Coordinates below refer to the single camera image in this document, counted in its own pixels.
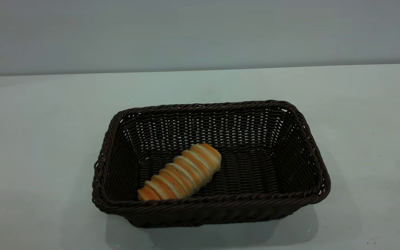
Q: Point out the ridged orange bread roll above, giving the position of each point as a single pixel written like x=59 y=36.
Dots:
x=182 y=173

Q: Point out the dark brown wicker basket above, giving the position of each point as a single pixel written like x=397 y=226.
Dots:
x=255 y=180

